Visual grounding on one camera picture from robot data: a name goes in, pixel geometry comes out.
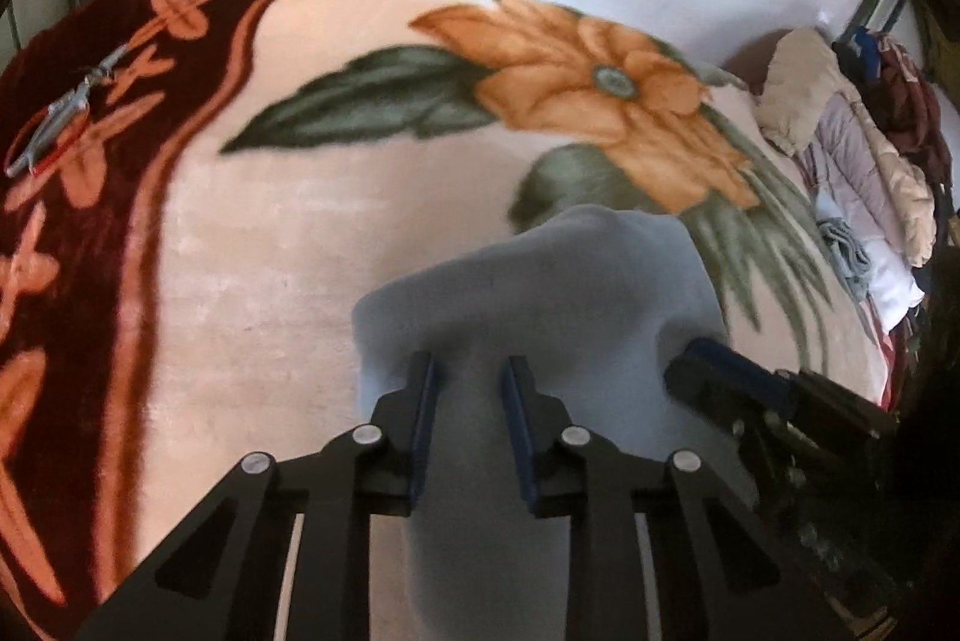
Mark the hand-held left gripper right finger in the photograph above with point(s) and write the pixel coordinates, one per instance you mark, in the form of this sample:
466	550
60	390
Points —
519	416

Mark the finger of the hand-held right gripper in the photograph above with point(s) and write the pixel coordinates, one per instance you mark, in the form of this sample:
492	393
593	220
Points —
720	379

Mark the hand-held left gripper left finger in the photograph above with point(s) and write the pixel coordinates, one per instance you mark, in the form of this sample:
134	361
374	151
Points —
421	416

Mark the light blue pants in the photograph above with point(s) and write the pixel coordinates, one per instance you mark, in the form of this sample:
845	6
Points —
600	281

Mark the blue knitted cloth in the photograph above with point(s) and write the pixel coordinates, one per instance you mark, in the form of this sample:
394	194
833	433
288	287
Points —
844	244

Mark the white pillow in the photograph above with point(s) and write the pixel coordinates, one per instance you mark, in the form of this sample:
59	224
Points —
892	281

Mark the floral plush blanket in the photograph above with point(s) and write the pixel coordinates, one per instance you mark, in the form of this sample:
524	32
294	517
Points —
300	236

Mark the pale quilted duvet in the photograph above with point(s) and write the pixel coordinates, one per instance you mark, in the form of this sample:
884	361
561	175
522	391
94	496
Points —
847	161

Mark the pile of folded bedding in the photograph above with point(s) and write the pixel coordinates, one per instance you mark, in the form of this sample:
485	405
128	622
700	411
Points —
802	79

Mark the dark red clothes pile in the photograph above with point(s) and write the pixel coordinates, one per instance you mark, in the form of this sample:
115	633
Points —
907	101

